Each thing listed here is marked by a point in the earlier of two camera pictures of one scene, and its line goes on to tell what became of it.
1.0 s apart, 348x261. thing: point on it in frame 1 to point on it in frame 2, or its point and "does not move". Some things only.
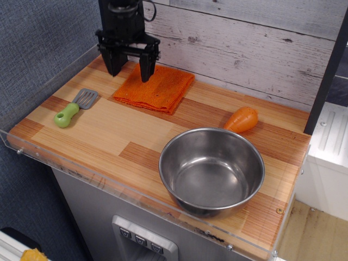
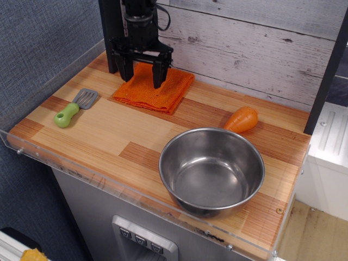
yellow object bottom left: (33, 255) does not move
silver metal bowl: (212, 173) does not move
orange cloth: (161, 93) does not move
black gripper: (122, 25) to (141, 41)
